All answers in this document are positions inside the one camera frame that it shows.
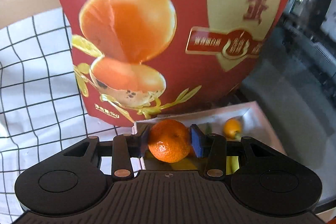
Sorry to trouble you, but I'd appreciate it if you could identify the small round orange mandarin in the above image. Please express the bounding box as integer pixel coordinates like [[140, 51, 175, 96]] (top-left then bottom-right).
[[223, 118, 242, 139]]

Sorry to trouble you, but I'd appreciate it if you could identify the white black grid tablecloth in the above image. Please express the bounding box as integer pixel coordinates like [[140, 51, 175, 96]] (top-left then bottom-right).
[[1, 9, 131, 223]]

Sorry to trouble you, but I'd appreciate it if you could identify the pink cardboard box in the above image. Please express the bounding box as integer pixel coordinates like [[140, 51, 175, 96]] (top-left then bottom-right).
[[131, 102, 286, 172]]

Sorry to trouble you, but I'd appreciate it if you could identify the red egg gift box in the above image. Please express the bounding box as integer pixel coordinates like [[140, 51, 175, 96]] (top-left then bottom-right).
[[59, 0, 288, 126]]

